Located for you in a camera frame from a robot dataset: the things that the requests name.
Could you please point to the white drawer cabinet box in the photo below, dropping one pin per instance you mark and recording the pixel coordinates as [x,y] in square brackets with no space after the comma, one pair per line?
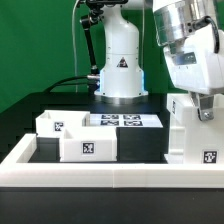
[192,141]

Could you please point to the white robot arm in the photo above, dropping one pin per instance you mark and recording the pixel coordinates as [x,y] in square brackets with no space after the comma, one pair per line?
[121,79]

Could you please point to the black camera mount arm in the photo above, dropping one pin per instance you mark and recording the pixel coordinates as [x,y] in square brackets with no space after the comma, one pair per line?
[94,16]

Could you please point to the white U-shaped border frame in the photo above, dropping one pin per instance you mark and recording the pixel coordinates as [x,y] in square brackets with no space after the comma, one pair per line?
[17,171]

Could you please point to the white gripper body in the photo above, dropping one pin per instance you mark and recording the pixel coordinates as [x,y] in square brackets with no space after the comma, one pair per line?
[195,67]

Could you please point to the white drawer tray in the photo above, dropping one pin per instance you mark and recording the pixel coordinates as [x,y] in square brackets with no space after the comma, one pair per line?
[88,144]
[52,123]

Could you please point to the white marker sheet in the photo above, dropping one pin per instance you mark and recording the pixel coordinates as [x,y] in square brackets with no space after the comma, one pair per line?
[126,120]

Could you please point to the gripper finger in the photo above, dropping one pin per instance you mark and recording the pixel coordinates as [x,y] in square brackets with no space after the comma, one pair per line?
[204,105]

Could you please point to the white front drawer tray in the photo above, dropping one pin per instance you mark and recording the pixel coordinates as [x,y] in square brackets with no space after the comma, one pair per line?
[88,144]

